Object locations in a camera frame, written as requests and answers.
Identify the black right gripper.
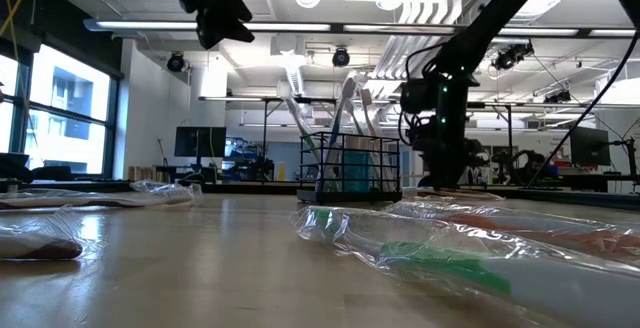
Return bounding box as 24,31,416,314
412,112,484,190

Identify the clear toothbrush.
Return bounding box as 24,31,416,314
399,187,505,203

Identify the blue mouthwash bottle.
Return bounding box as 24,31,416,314
333,137,354,193
352,136,373,193

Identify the black wire basket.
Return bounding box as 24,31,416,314
298,131,403,205

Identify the blue toothbrush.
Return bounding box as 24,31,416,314
317,74,360,193

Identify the white green toothbrush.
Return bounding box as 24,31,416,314
282,93,324,169

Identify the orange toothbrush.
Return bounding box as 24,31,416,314
384,200,640,269

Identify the purple toothbrush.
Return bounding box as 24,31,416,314
0,180,205,212

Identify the long ceiling light strip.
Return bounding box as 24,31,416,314
83,17,640,39

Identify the person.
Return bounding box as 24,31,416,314
519,148,561,185

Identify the pink wrapped toothbrush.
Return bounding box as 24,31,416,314
358,86,389,192

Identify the black computer monitor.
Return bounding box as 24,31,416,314
569,125,612,167
174,126,228,158

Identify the wooden blocks stack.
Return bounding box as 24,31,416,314
128,166,157,183

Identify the dark framed window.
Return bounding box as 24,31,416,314
0,42,121,179

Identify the maroon wrapped toothbrush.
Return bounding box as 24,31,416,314
0,206,109,264

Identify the white ceiling vent duct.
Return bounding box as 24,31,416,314
269,32,309,97

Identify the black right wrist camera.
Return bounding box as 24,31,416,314
399,78,437,115

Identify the black aluminium table frame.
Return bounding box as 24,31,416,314
0,180,640,213

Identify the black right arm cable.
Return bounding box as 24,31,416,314
526,31,640,186

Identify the yellow hanging cable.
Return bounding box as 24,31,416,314
0,0,39,39

